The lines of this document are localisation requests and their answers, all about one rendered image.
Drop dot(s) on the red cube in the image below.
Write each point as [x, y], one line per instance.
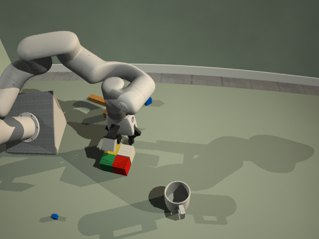
[121, 165]

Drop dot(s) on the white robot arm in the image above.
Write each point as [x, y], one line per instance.
[35, 54]

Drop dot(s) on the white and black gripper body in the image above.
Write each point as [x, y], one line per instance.
[125, 123]

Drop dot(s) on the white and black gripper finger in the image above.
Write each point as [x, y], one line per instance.
[136, 133]
[118, 136]

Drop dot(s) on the green cube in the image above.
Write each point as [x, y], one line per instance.
[106, 162]

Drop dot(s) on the grey mug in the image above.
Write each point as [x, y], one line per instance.
[177, 191]

